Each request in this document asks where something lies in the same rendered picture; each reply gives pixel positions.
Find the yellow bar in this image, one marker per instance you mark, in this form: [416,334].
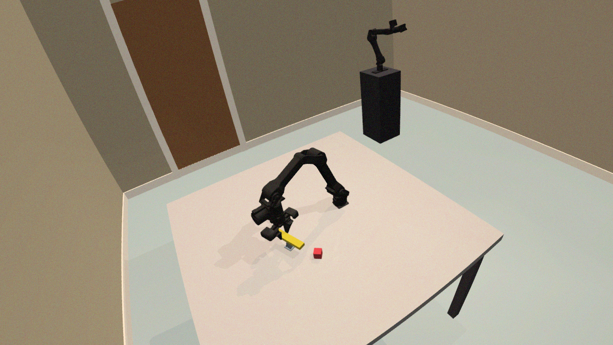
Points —
[292,240]

